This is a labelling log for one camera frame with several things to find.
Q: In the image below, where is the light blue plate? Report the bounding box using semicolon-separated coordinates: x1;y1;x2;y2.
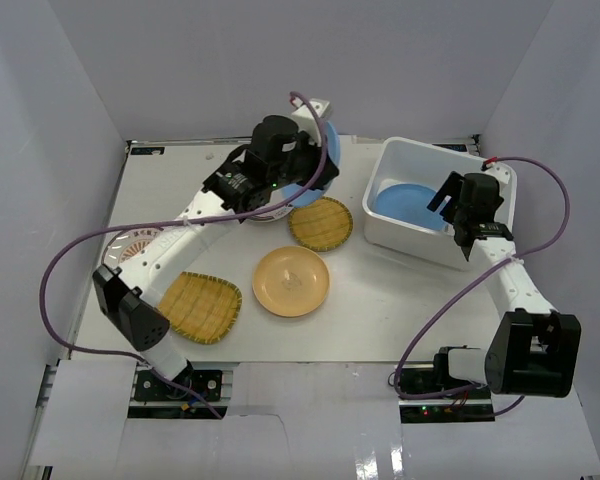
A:
281;121;341;208

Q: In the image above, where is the white bowl patterned rim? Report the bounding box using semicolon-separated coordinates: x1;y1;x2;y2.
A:
246;204;294;223

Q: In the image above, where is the tan bear plate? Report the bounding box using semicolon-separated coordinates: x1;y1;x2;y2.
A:
252;246;331;318

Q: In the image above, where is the fan-shaped bamboo tray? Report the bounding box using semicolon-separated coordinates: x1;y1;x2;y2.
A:
157;272;242;345

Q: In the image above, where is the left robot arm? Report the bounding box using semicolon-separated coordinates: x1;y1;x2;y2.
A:
93;108;340;399

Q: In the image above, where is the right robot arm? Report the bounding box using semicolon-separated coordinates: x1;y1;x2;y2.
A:
428;172;581;399

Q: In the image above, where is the blue plate in bin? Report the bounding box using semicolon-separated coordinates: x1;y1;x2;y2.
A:
372;183;448;232

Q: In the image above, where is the white plastic bin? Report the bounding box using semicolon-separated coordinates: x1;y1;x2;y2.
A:
362;137;517;271

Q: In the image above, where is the round bamboo tray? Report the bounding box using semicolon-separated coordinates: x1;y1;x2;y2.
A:
287;197;354;252

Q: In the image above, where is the orange sunburst patterned plate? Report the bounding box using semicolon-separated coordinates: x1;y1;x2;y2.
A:
100;227;163;267

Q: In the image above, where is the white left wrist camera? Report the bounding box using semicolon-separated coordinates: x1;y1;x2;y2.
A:
290;96;332;132

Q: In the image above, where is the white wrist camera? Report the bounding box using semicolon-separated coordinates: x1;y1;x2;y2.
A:
290;96;332;132
481;159;512;188

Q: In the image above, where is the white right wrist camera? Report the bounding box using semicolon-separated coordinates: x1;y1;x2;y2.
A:
481;159;512;188

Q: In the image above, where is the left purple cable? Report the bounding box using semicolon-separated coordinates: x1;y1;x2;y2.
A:
39;90;334;420

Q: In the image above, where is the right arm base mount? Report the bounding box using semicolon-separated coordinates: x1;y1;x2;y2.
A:
399;362;495;425

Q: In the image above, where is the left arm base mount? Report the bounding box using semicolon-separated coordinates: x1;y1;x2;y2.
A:
131;369;230;413

